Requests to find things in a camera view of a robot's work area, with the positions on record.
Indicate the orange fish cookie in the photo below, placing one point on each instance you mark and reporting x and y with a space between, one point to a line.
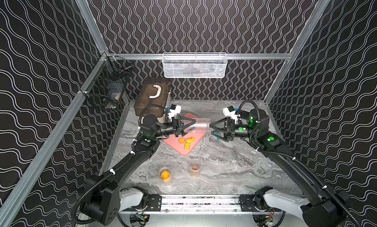
190 140

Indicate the clear jar with cookies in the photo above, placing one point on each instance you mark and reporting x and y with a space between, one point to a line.
202 125

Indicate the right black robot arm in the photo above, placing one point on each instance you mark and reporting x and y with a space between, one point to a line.
319 206

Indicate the clear jar brown cookies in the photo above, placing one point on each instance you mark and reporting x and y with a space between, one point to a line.
194 168

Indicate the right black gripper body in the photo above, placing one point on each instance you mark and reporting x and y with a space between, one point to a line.
232 133

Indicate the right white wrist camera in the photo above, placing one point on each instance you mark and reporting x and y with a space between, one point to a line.
230 112

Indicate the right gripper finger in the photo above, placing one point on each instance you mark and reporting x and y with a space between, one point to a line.
220 135
218 125

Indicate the yellow square waffle cookie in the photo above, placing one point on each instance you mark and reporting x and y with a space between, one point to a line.
187 145

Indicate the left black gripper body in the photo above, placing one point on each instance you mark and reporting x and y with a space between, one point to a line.
176 126

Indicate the clear jar orange cookies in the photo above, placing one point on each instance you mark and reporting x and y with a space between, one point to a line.
166 176

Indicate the pink plastic tray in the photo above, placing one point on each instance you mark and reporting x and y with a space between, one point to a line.
195 133

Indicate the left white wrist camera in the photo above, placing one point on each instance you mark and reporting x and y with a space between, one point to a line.
173 111

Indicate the black wire basket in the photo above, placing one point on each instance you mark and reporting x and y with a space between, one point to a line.
108 90

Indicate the brown lid storage box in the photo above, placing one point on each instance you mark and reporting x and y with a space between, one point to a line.
154 91

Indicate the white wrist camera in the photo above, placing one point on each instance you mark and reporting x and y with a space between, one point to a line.
173 111
230 112

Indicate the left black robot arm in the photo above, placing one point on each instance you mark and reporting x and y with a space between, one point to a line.
102 199

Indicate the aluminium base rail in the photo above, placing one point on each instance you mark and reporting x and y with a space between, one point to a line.
200 202

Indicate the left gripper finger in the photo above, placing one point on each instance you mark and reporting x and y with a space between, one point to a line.
185 129
186 121

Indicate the white wire basket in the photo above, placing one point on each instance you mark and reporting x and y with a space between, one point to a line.
194 65

